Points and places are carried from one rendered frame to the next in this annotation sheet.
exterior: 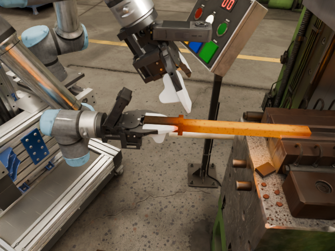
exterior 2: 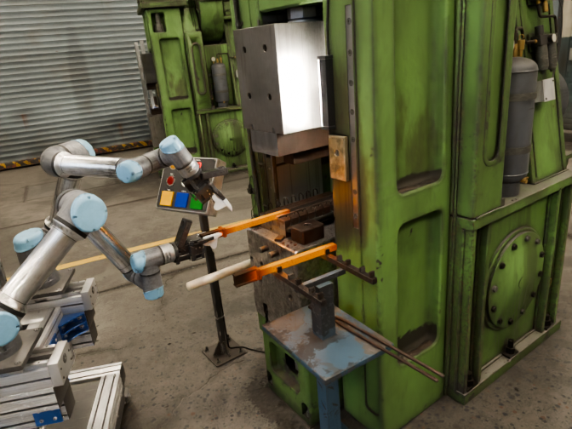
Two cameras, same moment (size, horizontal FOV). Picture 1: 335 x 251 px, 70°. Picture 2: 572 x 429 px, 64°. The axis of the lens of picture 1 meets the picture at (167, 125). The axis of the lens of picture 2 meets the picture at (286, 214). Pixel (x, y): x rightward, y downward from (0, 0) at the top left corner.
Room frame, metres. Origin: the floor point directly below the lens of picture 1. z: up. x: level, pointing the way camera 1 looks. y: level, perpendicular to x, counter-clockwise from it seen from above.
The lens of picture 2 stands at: (-1.05, 0.83, 1.68)
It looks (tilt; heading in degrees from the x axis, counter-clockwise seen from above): 20 degrees down; 322
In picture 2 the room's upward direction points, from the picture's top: 5 degrees counter-clockwise
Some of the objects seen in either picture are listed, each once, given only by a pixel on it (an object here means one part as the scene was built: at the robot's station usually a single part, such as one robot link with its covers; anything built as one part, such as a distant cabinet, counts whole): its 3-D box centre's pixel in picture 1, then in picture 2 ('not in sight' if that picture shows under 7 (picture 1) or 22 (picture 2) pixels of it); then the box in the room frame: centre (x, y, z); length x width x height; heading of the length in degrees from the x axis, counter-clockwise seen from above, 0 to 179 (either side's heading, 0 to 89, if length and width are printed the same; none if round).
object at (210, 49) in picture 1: (209, 52); (197, 202); (0.90, -0.17, 1.01); 0.07 x 0.05 x 0.07; 21
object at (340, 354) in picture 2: not in sight; (324, 335); (-0.01, -0.12, 0.69); 0.40 x 0.30 x 0.02; 173
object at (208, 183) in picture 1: (203, 171); (223, 346); (1.04, -0.25, 0.05); 0.22 x 0.22 x 0.09; 86
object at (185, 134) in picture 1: (214, 134); (226, 271); (0.83, -0.23, 0.62); 0.44 x 0.05 x 0.05; 86
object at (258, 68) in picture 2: not in sight; (306, 75); (0.42, -0.50, 1.56); 0.42 x 0.39 x 0.40; 86
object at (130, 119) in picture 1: (121, 128); (186, 248); (0.48, 0.12, 0.98); 0.12 x 0.08 x 0.09; 86
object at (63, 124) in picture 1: (65, 124); (147, 260); (0.49, 0.28, 0.99); 0.11 x 0.08 x 0.09; 86
